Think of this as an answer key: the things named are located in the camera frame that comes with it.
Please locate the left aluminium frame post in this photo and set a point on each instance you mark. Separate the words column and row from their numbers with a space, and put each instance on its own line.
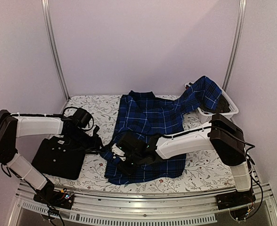
column 53, row 48

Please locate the folded black polo shirt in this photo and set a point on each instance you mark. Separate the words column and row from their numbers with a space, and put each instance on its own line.
column 59, row 157

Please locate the dark striped shirt in basket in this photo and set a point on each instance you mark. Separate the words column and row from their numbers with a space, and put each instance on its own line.
column 223, row 105

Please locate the aluminium front rail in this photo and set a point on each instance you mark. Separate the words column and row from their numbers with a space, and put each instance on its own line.
column 96, row 208

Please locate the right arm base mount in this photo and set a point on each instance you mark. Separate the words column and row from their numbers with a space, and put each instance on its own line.
column 240, row 204

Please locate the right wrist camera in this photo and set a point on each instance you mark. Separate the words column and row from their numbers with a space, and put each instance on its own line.
column 117, row 152

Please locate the right aluminium frame post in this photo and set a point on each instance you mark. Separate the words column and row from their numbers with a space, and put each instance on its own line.
column 236, row 42

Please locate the blue plaid long sleeve shirt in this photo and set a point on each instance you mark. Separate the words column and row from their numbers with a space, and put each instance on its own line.
column 145, row 115

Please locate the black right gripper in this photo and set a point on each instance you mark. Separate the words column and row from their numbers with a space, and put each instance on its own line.
column 126, row 170

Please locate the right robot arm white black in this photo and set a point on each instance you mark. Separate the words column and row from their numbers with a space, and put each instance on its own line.
column 219, row 134

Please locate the aluminium frame post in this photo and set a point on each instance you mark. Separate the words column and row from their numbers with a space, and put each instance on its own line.
column 53, row 48
column 236, row 42

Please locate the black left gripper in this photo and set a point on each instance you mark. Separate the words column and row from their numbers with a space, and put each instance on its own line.
column 94, row 146

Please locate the white plastic laundry basket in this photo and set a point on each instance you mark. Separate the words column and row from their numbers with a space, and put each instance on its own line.
column 212, row 99

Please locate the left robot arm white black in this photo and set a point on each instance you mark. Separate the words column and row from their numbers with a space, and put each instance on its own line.
column 35, row 145

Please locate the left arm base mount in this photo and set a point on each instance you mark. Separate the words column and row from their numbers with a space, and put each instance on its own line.
column 61, row 198

